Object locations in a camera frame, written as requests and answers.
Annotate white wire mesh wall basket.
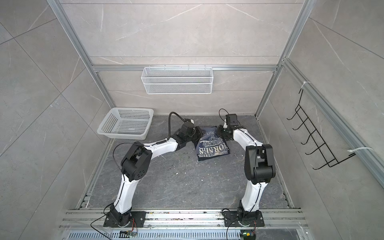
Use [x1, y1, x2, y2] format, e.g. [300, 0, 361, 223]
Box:
[141, 67, 214, 95]

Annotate white slotted cable duct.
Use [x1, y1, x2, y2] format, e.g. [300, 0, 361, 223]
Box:
[65, 230, 241, 240]

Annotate aluminium frame profiles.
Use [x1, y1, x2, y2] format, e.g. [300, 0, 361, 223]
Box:
[48, 1, 384, 185]

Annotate black wire hook rack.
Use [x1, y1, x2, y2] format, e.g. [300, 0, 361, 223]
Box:
[287, 89, 356, 171]

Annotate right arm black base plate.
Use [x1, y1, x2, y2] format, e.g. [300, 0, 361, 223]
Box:
[221, 209, 265, 228]

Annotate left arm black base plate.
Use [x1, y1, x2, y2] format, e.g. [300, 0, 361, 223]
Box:
[103, 210, 147, 228]

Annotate aluminium mounting rail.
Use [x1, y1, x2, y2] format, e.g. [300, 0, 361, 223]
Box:
[59, 209, 309, 230]

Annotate small circuit board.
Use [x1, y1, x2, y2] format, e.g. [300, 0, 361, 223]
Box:
[119, 231, 138, 238]

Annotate navy tank top red trim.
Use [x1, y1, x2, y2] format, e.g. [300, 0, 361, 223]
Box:
[198, 152, 230, 162]

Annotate grey blue tank top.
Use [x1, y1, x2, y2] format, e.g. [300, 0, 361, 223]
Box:
[196, 127, 230, 156]

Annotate white plastic laundry basket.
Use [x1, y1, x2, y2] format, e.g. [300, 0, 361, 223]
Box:
[97, 108, 154, 140]

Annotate white zip tie lower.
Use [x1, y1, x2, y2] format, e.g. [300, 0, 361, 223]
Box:
[347, 147, 374, 153]

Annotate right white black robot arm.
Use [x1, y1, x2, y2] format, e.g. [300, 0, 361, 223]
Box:
[217, 114, 276, 227]

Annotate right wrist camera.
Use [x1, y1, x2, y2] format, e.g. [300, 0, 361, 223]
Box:
[226, 114, 241, 128]

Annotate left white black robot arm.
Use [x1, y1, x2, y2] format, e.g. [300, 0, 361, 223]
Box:
[104, 119, 205, 228]

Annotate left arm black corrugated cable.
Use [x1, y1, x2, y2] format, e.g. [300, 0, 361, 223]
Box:
[166, 111, 187, 141]

